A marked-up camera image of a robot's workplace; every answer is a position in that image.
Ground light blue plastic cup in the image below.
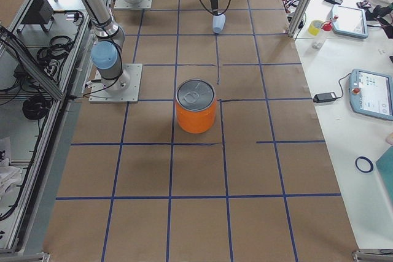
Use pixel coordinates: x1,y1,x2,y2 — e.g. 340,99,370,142
212,14,226,34

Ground orange can silver lid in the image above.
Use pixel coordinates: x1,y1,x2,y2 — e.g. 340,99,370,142
175,79,217,134

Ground yellow tape roll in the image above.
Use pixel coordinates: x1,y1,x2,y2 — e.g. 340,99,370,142
308,20,323,36

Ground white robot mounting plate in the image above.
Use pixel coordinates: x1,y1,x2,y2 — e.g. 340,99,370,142
88,63,143,103

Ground far teach pendant tablet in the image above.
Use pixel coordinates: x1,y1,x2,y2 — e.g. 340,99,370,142
330,4,368,39

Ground teach pendant tablet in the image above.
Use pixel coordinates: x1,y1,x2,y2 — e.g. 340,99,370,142
330,4,368,39
349,69,392,121

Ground black power adapter brick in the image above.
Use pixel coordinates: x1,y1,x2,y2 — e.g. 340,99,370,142
313,92,337,103

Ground near teach pendant tablet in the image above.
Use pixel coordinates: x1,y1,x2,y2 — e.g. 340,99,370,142
349,69,392,121

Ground teal green board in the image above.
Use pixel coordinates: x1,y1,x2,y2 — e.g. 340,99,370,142
376,146,393,195

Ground crumpled white cloth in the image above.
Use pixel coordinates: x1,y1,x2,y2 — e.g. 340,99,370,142
0,137,22,197

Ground blue tape ring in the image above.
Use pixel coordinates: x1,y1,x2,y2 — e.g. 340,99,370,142
355,156,374,173

